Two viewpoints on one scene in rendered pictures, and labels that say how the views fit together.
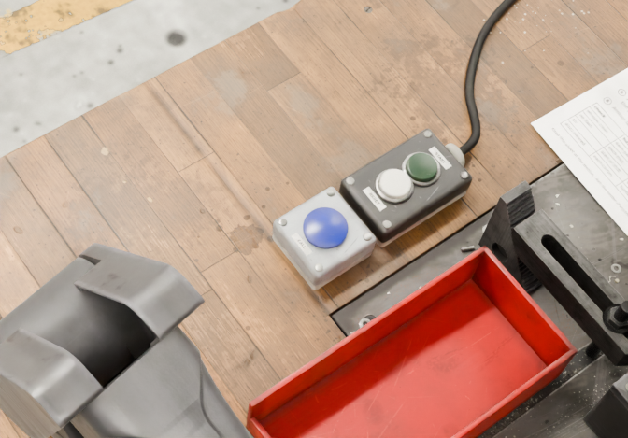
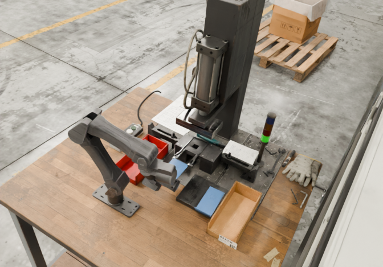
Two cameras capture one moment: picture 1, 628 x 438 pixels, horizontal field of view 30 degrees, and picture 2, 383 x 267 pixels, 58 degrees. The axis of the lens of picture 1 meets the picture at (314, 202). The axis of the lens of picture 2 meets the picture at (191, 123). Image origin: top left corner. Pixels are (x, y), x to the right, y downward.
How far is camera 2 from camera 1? 79 cm
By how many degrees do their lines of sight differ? 23
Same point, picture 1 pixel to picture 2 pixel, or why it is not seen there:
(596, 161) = (164, 122)
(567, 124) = (158, 118)
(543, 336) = (162, 144)
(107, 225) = (77, 152)
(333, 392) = (129, 164)
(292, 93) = not seen: hidden behind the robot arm
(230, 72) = not seen: hidden behind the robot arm
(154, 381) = (98, 119)
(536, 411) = (166, 158)
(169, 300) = (97, 110)
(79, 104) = not seen: hidden behind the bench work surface
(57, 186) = (65, 149)
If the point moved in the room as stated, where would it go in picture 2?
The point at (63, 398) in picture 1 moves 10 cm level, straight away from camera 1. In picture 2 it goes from (86, 122) to (71, 107)
